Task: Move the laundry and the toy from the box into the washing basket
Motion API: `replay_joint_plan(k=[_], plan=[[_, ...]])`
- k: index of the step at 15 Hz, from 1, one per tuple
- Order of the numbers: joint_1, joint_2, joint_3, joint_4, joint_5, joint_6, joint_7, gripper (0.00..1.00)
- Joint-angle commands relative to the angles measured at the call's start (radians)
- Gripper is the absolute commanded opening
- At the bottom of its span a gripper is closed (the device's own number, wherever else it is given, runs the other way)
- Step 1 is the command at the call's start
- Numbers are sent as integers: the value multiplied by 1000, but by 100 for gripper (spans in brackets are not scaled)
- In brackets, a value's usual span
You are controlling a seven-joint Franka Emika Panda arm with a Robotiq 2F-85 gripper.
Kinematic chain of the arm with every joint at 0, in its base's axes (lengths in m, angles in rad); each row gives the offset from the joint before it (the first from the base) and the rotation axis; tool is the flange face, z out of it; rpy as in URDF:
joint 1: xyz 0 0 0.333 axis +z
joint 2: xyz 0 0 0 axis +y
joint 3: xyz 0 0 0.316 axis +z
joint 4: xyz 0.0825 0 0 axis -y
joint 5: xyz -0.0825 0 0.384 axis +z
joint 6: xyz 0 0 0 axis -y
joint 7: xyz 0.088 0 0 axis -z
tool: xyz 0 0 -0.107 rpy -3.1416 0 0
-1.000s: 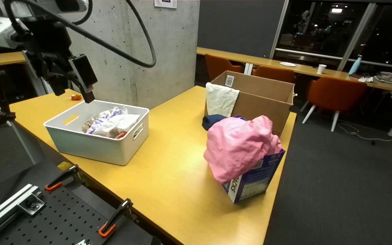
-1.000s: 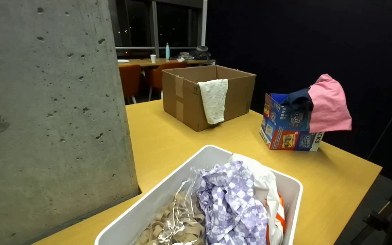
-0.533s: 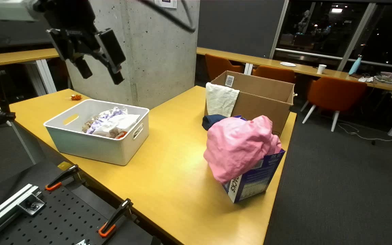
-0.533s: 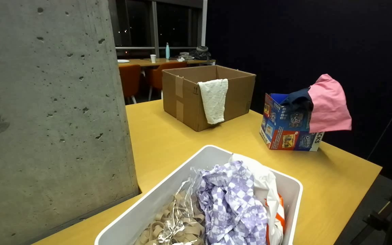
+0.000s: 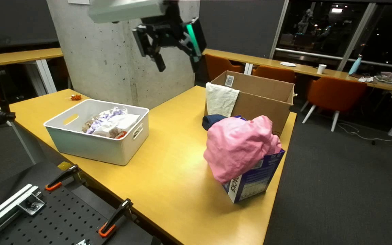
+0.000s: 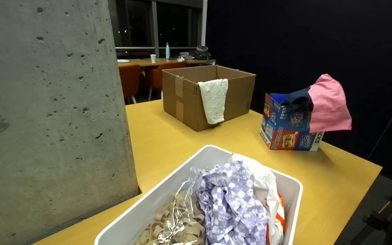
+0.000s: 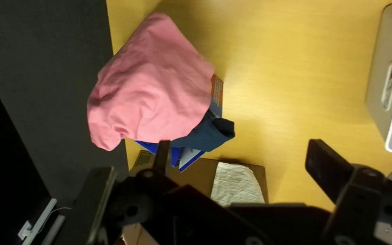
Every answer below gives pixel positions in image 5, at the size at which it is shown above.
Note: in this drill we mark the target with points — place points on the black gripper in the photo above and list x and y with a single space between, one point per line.
166 28

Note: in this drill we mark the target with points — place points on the navy blue cloth garment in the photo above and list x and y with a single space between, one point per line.
211 121

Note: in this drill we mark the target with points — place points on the pink cloth garment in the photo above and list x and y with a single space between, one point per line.
238 144

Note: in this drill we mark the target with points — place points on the brown cardboard box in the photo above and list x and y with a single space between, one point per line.
264 102

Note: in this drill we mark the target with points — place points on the white plastic washing basket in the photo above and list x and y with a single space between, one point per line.
91 147

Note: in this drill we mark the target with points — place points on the blue printed cardboard box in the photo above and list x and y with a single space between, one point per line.
255 181

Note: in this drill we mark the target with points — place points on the orange chair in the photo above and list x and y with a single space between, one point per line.
334 92
218 65
272 73

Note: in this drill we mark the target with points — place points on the white towel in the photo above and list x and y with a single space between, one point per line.
221 99

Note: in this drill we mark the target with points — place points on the concrete pillar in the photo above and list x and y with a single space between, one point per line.
101 62

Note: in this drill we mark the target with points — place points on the white cloth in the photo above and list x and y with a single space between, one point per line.
125 122

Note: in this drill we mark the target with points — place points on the long wooden desk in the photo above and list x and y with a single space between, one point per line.
264 60

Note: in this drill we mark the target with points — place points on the orange fabric item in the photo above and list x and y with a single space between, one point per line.
121 134

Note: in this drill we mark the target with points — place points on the purple checkered cloth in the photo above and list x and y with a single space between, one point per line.
102 118

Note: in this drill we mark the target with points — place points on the small orange object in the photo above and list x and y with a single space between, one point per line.
75 96

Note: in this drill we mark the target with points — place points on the white paper sheet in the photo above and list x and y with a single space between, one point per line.
287 64

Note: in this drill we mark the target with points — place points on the white cup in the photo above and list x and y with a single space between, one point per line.
321 68

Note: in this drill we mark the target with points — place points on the wooden side desk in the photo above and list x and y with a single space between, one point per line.
23 54

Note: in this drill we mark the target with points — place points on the black orange clamp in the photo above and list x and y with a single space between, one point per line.
61 177
115 217

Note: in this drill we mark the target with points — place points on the teal water bottle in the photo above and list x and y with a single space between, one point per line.
354 64

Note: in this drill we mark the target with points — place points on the black perforated mounting board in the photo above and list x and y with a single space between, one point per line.
60 219

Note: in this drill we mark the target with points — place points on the grey bag pile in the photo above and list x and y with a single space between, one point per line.
387 77

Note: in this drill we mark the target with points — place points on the white window frame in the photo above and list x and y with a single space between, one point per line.
357 35

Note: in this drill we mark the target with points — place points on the aluminium rail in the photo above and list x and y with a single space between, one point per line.
6 205

